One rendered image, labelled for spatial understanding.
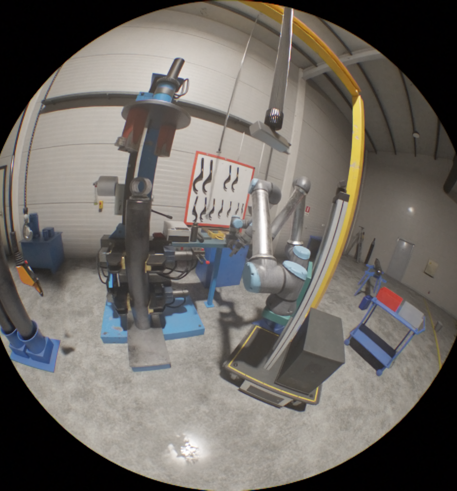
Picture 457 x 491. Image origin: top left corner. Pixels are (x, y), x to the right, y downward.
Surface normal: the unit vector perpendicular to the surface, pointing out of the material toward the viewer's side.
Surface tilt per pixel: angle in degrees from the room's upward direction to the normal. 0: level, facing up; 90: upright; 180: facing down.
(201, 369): 0
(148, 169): 90
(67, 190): 90
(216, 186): 90
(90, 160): 90
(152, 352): 0
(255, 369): 0
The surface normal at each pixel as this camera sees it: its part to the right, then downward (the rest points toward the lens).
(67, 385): 0.19, -0.93
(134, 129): 0.94, 0.26
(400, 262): -0.87, -0.02
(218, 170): 0.45, 0.37
